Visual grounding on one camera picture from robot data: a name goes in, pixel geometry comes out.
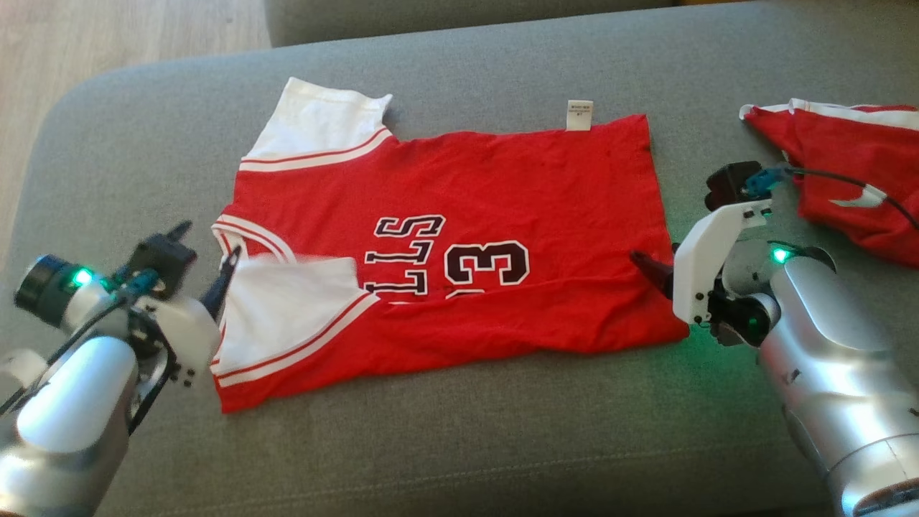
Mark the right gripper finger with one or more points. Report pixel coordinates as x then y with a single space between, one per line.
657 274

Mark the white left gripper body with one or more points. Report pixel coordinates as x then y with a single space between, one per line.
190 334

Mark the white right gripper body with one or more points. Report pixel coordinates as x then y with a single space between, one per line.
707 258

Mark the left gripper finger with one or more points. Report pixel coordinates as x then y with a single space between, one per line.
181 231
221 283

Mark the red basketball jersey white sleeves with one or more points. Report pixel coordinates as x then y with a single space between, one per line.
502 179

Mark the red shorts with white trim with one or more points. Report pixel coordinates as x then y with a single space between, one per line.
861 158

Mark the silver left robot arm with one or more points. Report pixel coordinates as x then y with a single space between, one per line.
64 416

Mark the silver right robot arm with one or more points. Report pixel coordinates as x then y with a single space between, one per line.
833 359

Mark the large grey sofa ottoman cushion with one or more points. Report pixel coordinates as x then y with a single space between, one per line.
467 459

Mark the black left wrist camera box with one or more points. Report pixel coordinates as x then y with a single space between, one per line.
161 262

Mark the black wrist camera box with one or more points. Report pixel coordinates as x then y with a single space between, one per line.
161 262
729 185

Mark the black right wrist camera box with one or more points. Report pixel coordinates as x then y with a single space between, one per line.
729 185

